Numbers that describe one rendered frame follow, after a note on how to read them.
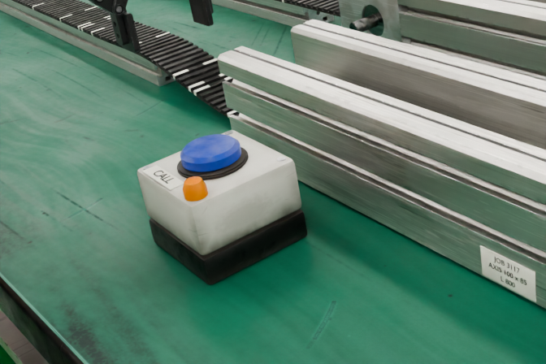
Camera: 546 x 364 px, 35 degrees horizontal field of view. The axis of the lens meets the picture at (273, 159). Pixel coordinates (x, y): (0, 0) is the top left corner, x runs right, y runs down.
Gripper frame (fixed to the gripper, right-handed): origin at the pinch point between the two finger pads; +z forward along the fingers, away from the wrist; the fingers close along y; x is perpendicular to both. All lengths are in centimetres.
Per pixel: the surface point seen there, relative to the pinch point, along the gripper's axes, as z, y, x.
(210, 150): -1.2, 13.4, 32.0
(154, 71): 5.0, 1.3, -2.4
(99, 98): 6.2, 7.5, -3.6
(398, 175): 1.3, 5.1, 40.5
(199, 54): 3.2, -1.8, 2.5
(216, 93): 4.6, 1.2, 10.2
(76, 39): 5.0, 1.9, -22.4
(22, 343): 62, 15, -55
